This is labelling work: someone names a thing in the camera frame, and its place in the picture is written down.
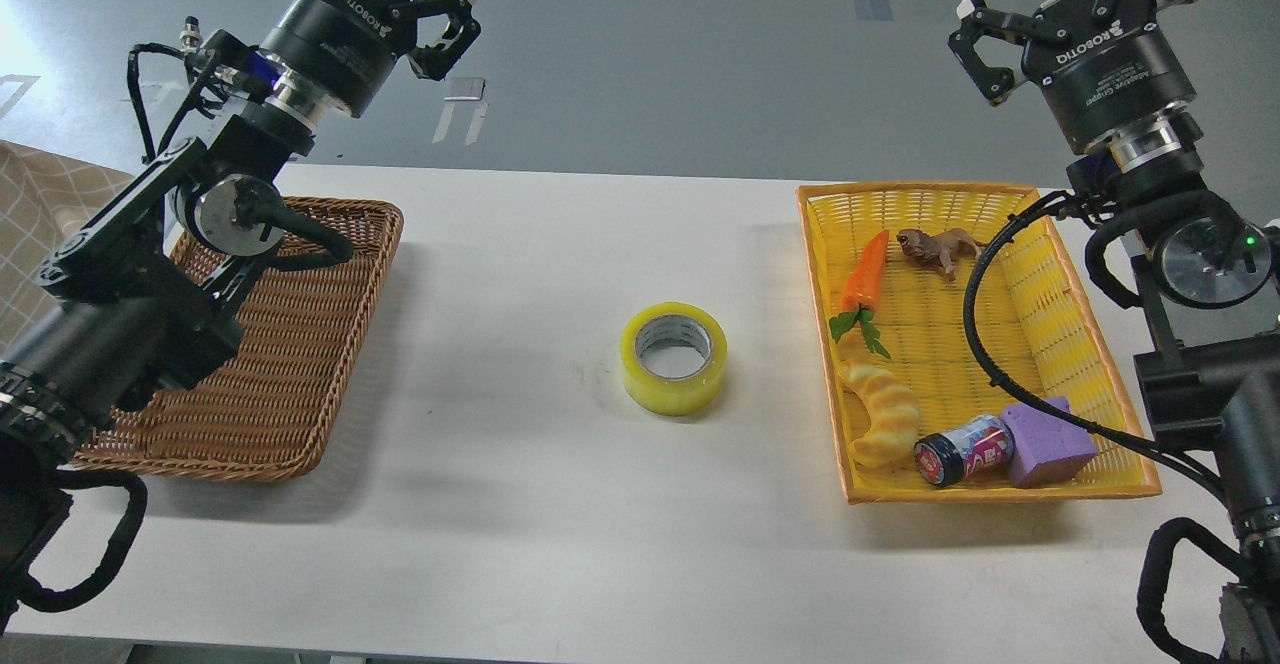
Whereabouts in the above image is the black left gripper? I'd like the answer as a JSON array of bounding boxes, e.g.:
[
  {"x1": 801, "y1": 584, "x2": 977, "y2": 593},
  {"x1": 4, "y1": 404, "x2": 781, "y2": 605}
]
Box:
[{"x1": 260, "y1": 0, "x2": 481, "y2": 118}]

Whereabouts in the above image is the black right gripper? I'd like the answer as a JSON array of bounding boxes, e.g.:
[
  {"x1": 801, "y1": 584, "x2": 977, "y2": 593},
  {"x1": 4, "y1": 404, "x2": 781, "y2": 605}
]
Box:
[{"x1": 948, "y1": 0, "x2": 1213, "y2": 155}]

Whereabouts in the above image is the yellow tape roll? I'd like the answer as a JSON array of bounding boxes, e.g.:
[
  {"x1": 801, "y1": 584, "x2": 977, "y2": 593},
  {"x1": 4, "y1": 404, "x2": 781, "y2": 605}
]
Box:
[{"x1": 617, "y1": 301, "x2": 730, "y2": 417}]

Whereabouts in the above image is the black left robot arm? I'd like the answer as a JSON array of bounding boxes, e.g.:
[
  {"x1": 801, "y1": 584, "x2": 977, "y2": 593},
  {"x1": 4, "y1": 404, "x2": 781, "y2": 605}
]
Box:
[{"x1": 1, "y1": 0, "x2": 481, "y2": 619}]

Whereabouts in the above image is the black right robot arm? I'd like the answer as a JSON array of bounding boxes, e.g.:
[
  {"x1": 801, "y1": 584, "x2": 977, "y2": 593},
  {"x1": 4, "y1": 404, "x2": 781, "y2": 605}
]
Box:
[{"x1": 948, "y1": 0, "x2": 1279, "y2": 663}]

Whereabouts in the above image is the yellow plastic basket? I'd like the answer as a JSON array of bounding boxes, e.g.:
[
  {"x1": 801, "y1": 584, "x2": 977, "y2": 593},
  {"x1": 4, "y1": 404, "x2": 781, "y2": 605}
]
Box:
[{"x1": 797, "y1": 180, "x2": 1162, "y2": 504}]

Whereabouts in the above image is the orange toy carrot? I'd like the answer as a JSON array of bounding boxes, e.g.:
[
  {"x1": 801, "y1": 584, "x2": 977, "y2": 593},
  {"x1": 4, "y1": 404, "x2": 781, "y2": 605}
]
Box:
[{"x1": 827, "y1": 230, "x2": 892, "y2": 360}]

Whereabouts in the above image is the beige checkered cloth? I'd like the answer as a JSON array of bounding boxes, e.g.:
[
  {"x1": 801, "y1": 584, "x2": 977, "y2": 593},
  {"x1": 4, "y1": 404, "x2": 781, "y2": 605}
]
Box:
[{"x1": 1, "y1": 141, "x2": 133, "y2": 348}]

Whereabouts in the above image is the brown wicker basket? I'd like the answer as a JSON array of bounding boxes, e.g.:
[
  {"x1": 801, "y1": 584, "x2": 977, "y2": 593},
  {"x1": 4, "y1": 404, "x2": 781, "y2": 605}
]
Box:
[{"x1": 72, "y1": 196, "x2": 404, "y2": 482}]

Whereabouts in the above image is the purple foam block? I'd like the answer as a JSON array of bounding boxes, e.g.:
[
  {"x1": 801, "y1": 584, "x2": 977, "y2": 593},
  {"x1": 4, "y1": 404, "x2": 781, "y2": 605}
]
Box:
[{"x1": 998, "y1": 403, "x2": 1100, "y2": 487}]

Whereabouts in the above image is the small red blue can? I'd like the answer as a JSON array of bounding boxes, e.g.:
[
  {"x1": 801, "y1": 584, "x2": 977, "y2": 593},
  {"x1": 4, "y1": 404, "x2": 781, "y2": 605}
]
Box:
[{"x1": 913, "y1": 415, "x2": 1015, "y2": 487}]

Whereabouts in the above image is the yellow toy croissant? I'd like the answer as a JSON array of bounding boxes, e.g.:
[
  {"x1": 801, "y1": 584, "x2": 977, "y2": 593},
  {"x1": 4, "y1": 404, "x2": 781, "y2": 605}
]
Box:
[{"x1": 838, "y1": 360, "x2": 922, "y2": 468}]

